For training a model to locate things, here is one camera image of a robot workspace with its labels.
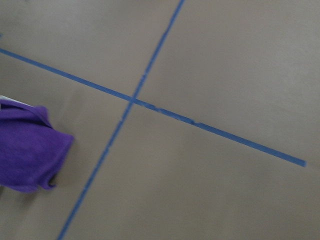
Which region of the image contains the purple towel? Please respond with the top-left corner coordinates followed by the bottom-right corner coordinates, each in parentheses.
top-left (0, 96), bottom-right (74, 193)

